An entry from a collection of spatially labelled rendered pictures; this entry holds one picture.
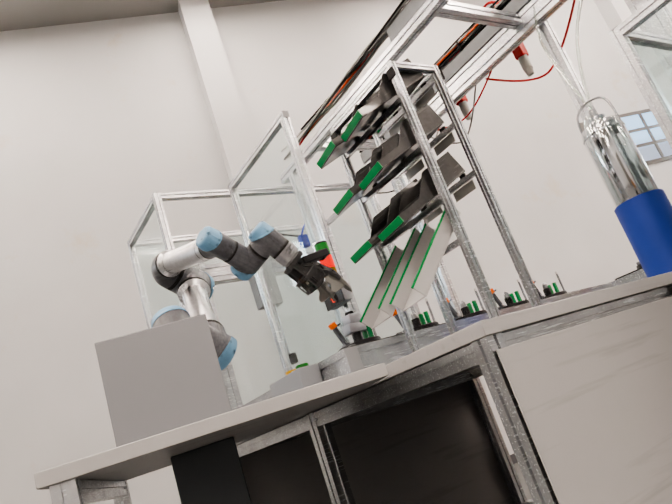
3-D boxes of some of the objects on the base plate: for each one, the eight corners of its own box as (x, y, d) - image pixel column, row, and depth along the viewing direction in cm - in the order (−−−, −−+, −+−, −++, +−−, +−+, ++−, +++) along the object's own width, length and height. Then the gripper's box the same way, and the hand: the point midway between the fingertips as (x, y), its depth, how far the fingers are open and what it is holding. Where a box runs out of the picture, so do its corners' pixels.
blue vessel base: (689, 270, 175) (647, 189, 183) (642, 289, 187) (604, 212, 195) (713, 264, 184) (672, 186, 192) (667, 282, 196) (629, 209, 204)
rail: (355, 383, 163) (342, 345, 166) (236, 438, 231) (228, 410, 234) (371, 379, 166) (358, 341, 169) (249, 434, 234) (241, 407, 237)
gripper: (275, 278, 193) (325, 318, 196) (295, 260, 181) (348, 302, 185) (288, 260, 198) (336, 299, 201) (308, 241, 187) (359, 283, 190)
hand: (343, 292), depth 195 cm, fingers open, 8 cm apart
